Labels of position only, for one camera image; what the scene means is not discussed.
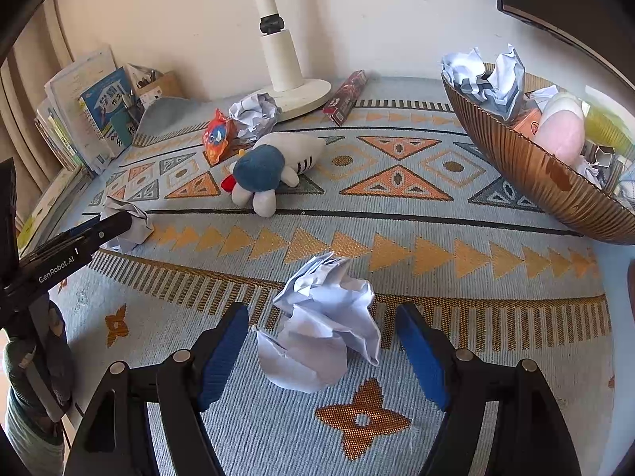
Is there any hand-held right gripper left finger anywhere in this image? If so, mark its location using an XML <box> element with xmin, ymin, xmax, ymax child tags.
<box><xmin>62</xmin><ymin>302</ymin><xmax>250</xmax><ymax>476</ymax></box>

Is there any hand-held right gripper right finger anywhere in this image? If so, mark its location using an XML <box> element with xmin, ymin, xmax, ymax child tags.
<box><xmin>394</xmin><ymin>303</ymin><xmax>582</xmax><ymax>476</ymax></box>

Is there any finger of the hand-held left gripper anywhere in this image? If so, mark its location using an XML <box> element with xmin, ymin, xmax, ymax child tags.
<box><xmin>74</xmin><ymin>211</ymin><xmax>136</xmax><ymax>255</ymax></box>
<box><xmin>50</xmin><ymin>219</ymin><xmax>107</xmax><ymax>248</ymax></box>

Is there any gold ribbed bowl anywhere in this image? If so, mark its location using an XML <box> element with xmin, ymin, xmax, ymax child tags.
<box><xmin>441</xmin><ymin>62</ymin><xmax>635</xmax><ymax>246</ymax></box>

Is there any pink plush toy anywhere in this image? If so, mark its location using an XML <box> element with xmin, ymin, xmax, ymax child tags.
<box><xmin>533</xmin><ymin>93</ymin><xmax>587</xmax><ymax>167</ymax></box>

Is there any person's left hand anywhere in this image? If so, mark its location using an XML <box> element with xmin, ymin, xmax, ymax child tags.
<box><xmin>4</xmin><ymin>297</ymin><xmax>75</xmax><ymax>420</ymax></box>

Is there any green white picture book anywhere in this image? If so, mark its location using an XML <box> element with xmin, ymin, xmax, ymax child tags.
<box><xmin>17</xmin><ymin>166</ymin><xmax>92</xmax><ymax>253</ymax></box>

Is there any blue patterned rug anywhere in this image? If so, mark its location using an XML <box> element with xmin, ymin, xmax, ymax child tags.
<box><xmin>17</xmin><ymin>77</ymin><xmax>616</xmax><ymax>476</ymax></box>

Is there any stack of books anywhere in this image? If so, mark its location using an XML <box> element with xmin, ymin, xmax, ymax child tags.
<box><xmin>34</xmin><ymin>46</ymin><xmax>137</xmax><ymax>174</ymax></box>

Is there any orange snack packet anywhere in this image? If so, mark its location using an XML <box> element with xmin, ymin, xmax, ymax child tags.
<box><xmin>202</xmin><ymin>108</ymin><xmax>235</xmax><ymax>165</ymax></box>

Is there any cardboard box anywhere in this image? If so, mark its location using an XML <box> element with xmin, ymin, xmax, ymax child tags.
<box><xmin>124</xmin><ymin>63</ymin><xmax>185</xmax><ymax>105</ymax></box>

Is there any blue white plush toy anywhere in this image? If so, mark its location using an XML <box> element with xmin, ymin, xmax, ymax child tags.
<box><xmin>221</xmin><ymin>131</ymin><xmax>328</xmax><ymax>218</ymax></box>

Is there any beige curtain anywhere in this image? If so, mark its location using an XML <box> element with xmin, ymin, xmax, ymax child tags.
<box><xmin>0</xmin><ymin>0</ymin><xmax>75</xmax><ymax>239</ymax></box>

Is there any round wooden stand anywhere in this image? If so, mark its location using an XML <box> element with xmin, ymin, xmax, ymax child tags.
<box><xmin>625</xmin><ymin>260</ymin><xmax>635</xmax><ymax>323</ymax></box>

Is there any white fan stand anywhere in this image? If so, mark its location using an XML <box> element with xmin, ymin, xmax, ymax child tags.
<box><xmin>245</xmin><ymin>0</ymin><xmax>332</xmax><ymax>122</ymax></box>

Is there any long red box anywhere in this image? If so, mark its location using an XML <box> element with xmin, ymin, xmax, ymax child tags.
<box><xmin>322</xmin><ymin>69</ymin><xmax>369</xmax><ymax>127</ymax></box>

